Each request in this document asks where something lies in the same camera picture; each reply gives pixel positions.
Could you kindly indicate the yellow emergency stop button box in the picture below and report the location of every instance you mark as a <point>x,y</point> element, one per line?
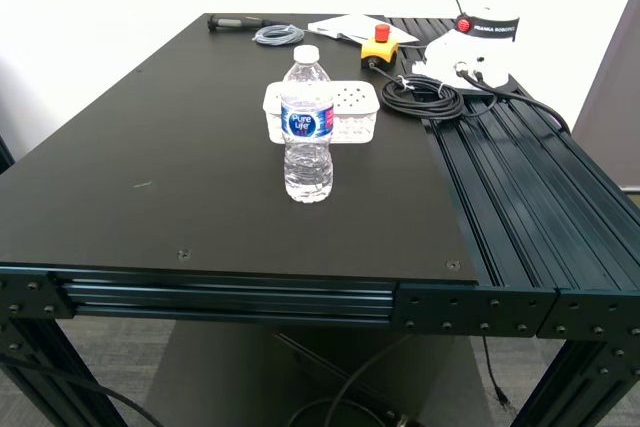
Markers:
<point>378,50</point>

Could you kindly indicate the grey partition panel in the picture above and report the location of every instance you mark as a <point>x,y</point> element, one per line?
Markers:
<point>610,97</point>

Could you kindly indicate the clear plastic water bottle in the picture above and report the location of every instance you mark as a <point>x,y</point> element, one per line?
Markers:
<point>307,162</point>

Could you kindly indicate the white perforated plastic basket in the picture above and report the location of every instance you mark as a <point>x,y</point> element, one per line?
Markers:
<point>356,106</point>

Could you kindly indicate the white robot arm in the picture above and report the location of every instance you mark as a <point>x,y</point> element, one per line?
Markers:
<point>480,47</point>

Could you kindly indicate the black aluminium table frame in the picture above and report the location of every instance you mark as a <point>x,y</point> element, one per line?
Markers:
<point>500,307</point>

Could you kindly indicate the white paper sheets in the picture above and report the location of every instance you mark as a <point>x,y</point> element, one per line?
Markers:
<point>345,27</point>

